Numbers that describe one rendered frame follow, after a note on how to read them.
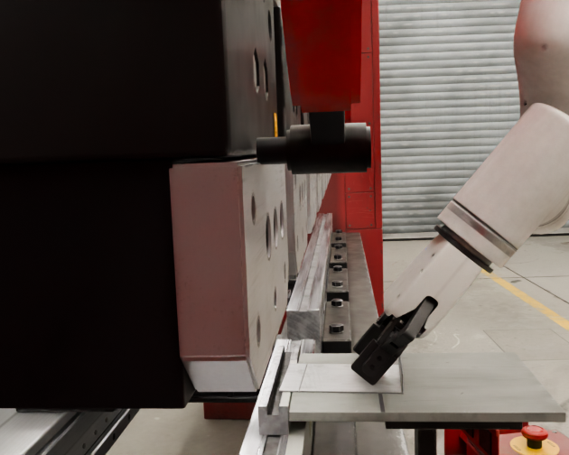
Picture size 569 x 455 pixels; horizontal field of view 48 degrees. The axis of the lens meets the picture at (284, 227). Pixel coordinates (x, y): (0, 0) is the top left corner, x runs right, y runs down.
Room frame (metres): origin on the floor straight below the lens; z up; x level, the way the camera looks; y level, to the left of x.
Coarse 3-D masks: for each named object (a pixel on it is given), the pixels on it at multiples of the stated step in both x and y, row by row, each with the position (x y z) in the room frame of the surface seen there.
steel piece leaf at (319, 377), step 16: (320, 368) 0.72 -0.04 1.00; (336, 368) 0.71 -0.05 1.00; (400, 368) 0.66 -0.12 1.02; (304, 384) 0.67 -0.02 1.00; (320, 384) 0.67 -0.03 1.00; (336, 384) 0.66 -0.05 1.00; (352, 384) 0.66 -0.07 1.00; (368, 384) 0.66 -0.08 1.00; (384, 384) 0.66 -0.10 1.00; (400, 384) 0.66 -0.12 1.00
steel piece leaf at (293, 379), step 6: (294, 366) 0.73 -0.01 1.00; (300, 366) 0.73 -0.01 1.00; (306, 366) 0.73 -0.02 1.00; (288, 372) 0.71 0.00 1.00; (294, 372) 0.71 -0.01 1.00; (300, 372) 0.71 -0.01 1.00; (288, 378) 0.69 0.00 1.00; (294, 378) 0.69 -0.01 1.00; (300, 378) 0.69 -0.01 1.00; (282, 384) 0.67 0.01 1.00; (288, 384) 0.67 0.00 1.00; (294, 384) 0.67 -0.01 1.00; (300, 384) 0.67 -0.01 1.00; (282, 390) 0.65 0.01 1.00; (288, 390) 0.65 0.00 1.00; (294, 390) 0.65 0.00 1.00
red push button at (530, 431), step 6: (528, 426) 0.96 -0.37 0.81; (534, 426) 0.96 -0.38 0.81; (522, 432) 0.95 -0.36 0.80; (528, 432) 0.94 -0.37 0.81; (534, 432) 0.94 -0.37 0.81; (540, 432) 0.94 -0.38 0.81; (546, 432) 0.94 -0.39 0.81; (528, 438) 0.94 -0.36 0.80; (534, 438) 0.93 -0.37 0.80; (540, 438) 0.93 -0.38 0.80; (528, 444) 0.95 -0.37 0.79; (534, 444) 0.94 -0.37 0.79; (540, 444) 0.94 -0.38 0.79
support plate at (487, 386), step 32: (480, 352) 0.76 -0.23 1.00; (512, 352) 0.75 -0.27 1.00; (416, 384) 0.66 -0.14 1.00; (448, 384) 0.66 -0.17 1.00; (480, 384) 0.66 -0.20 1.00; (512, 384) 0.65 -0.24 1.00; (320, 416) 0.60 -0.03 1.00; (352, 416) 0.59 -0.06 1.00; (384, 416) 0.59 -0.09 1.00; (416, 416) 0.59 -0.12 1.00; (448, 416) 0.59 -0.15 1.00; (480, 416) 0.58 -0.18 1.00; (512, 416) 0.58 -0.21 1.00; (544, 416) 0.58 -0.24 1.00
